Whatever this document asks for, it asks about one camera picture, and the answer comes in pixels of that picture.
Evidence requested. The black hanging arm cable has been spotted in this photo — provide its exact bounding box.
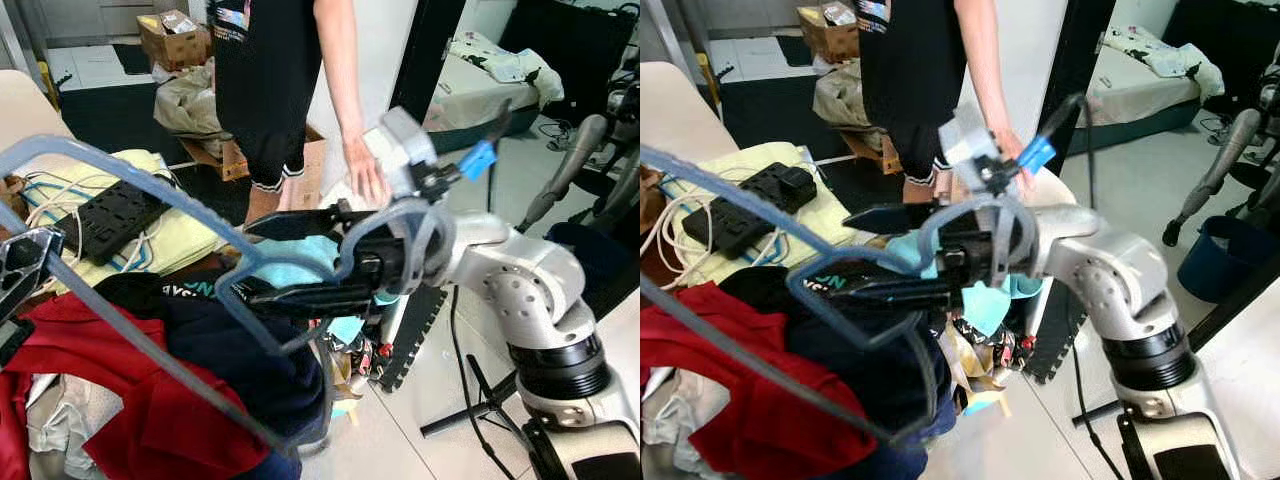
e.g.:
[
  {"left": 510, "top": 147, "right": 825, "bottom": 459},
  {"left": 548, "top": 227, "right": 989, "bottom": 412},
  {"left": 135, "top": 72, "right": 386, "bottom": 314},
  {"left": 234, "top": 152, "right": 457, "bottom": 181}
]
[
  {"left": 448, "top": 285, "right": 521, "bottom": 480},
  {"left": 1070, "top": 340, "right": 1126, "bottom": 480}
]

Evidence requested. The red t-shirt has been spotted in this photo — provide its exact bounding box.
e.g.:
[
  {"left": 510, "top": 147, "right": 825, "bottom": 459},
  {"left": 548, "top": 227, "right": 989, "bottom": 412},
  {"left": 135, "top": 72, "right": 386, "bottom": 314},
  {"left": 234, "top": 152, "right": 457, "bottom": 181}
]
[
  {"left": 640, "top": 280, "right": 906, "bottom": 480},
  {"left": 0, "top": 295, "right": 271, "bottom": 480}
]

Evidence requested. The dark blue bin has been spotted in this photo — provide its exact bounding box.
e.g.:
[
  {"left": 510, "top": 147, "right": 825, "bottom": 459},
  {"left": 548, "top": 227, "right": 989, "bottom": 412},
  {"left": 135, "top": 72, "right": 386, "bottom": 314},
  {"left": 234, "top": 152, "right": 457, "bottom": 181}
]
[
  {"left": 1178, "top": 215, "right": 1280, "bottom": 303},
  {"left": 548, "top": 222, "right": 626, "bottom": 301}
]

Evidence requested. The colourful printed bag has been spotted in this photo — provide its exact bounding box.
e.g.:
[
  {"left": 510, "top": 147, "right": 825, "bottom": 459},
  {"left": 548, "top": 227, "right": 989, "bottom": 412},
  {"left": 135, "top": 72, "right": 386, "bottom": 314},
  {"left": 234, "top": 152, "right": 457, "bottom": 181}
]
[
  {"left": 945, "top": 315, "right": 1041, "bottom": 401},
  {"left": 318, "top": 318, "right": 393, "bottom": 401}
]

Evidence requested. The white power cable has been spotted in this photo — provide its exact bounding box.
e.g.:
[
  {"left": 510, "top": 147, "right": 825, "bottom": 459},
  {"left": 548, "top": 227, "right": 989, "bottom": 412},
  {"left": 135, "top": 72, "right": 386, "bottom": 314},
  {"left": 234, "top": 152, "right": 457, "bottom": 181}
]
[
  {"left": 645, "top": 190, "right": 706, "bottom": 291},
  {"left": 18, "top": 170, "right": 86, "bottom": 266}
]

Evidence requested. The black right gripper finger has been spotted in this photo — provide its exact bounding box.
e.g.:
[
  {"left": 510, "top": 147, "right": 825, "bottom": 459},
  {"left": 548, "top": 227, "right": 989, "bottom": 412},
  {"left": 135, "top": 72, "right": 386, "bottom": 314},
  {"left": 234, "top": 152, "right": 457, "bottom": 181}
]
[
  {"left": 247, "top": 205, "right": 373, "bottom": 241},
  {"left": 250, "top": 282, "right": 379, "bottom": 319},
  {"left": 845, "top": 202, "right": 966, "bottom": 236},
  {"left": 828, "top": 278, "right": 963, "bottom": 313}
]

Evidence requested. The pale yellow towel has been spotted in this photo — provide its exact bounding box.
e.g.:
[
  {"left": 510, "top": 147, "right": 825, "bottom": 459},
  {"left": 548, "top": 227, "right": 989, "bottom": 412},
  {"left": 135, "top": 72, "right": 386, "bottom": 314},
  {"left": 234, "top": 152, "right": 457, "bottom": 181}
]
[
  {"left": 660, "top": 142, "right": 886, "bottom": 286},
  {"left": 10, "top": 150, "right": 233, "bottom": 279}
]

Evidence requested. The grey humanoid robot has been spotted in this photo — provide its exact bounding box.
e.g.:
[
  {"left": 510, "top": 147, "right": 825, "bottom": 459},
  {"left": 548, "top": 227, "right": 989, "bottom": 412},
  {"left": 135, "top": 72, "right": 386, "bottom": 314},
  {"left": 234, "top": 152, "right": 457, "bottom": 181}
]
[
  {"left": 520, "top": 75, "right": 641, "bottom": 231},
  {"left": 1160, "top": 65, "right": 1280, "bottom": 246}
]

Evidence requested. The flat brown cardboard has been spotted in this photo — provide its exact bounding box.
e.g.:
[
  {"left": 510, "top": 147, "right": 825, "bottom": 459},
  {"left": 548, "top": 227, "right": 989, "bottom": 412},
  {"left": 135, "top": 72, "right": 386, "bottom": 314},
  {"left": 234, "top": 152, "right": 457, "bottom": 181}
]
[{"left": 180, "top": 125, "right": 326, "bottom": 216}]

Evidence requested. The beige cloth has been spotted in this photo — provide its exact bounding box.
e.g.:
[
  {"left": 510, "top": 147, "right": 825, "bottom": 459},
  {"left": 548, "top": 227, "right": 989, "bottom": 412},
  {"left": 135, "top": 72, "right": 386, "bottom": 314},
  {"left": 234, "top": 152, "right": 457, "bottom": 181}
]
[
  {"left": 645, "top": 395, "right": 706, "bottom": 479},
  {"left": 25, "top": 372, "right": 101, "bottom": 480}
]

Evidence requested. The white patterned duvet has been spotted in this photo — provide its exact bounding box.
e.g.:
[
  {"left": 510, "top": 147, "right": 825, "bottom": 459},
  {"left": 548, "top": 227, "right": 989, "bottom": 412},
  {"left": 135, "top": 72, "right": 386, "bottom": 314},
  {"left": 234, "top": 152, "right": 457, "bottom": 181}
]
[
  {"left": 1100, "top": 25, "right": 1226, "bottom": 101},
  {"left": 448, "top": 30, "right": 566, "bottom": 109}
]

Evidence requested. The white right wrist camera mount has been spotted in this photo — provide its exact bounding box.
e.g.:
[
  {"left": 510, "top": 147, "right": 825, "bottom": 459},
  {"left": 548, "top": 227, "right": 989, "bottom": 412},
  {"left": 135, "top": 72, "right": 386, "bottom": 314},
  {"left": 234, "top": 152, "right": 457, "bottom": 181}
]
[
  {"left": 938, "top": 98, "right": 1011, "bottom": 196},
  {"left": 362, "top": 105, "right": 446, "bottom": 201}
]

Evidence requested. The person in black clothes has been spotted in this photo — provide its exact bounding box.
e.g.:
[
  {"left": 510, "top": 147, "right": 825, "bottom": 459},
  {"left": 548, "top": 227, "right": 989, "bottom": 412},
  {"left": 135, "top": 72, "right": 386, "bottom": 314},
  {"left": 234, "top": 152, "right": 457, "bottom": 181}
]
[
  {"left": 208, "top": 0, "right": 323, "bottom": 213},
  {"left": 857, "top": 0, "right": 966, "bottom": 206}
]

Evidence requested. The teal cloth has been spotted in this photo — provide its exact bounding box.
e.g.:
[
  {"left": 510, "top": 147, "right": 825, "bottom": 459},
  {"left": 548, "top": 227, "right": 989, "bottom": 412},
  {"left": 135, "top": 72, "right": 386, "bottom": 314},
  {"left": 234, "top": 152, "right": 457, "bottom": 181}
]
[
  {"left": 885, "top": 230, "right": 1041, "bottom": 336},
  {"left": 255, "top": 235, "right": 401, "bottom": 346}
]

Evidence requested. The open cardboard box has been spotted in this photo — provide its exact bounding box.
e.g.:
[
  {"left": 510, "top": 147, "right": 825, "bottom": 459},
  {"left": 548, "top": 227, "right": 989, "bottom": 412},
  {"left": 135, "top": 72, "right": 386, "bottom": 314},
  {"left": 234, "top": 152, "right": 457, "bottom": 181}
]
[
  {"left": 797, "top": 3, "right": 861, "bottom": 63},
  {"left": 138, "top": 10, "right": 213, "bottom": 71}
]

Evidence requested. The person's left hand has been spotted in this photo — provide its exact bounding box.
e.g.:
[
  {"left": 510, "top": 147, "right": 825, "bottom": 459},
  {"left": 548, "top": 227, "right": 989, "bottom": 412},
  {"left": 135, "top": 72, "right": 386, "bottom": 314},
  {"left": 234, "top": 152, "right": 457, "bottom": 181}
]
[
  {"left": 1000, "top": 130, "right": 1046, "bottom": 196},
  {"left": 345, "top": 135, "right": 393, "bottom": 208}
]

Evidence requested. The beige plastic bag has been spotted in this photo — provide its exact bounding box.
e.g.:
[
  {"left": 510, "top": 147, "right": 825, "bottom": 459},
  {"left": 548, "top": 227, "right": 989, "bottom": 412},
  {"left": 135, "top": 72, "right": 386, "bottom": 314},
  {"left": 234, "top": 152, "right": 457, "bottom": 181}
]
[
  {"left": 813, "top": 60, "right": 881, "bottom": 151},
  {"left": 155, "top": 60, "right": 226, "bottom": 159}
]

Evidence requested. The navy blue garment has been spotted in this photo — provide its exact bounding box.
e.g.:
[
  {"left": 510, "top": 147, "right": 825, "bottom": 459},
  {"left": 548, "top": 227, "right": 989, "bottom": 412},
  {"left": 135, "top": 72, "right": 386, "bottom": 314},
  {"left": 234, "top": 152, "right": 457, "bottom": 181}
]
[
  {"left": 95, "top": 270, "right": 333, "bottom": 480},
  {"left": 720, "top": 265, "right": 961, "bottom": 480}
]

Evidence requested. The bed with white sheet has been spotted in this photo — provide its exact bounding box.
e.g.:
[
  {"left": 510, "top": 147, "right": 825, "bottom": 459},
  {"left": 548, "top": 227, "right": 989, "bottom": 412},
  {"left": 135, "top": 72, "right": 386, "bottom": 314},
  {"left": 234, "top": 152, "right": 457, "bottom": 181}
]
[
  {"left": 1072, "top": 25, "right": 1226, "bottom": 156},
  {"left": 425, "top": 30, "right": 566, "bottom": 156}
]

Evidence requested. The black cable with blue tag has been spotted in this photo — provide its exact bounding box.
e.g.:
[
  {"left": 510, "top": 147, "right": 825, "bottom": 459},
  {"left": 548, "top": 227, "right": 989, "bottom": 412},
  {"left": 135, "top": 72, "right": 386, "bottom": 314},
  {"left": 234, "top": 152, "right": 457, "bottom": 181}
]
[
  {"left": 425, "top": 100, "right": 516, "bottom": 196},
  {"left": 985, "top": 93, "right": 1093, "bottom": 181}
]

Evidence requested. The black power strip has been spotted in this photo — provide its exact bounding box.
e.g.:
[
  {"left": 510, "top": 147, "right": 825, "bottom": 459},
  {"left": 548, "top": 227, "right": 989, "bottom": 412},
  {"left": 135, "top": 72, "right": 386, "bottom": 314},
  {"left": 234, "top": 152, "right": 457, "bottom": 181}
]
[
  {"left": 72, "top": 180, "right": 169, "bottom": 263},
  {"left": 682, "top": 162, "right": 821, "bottom": 256}
]

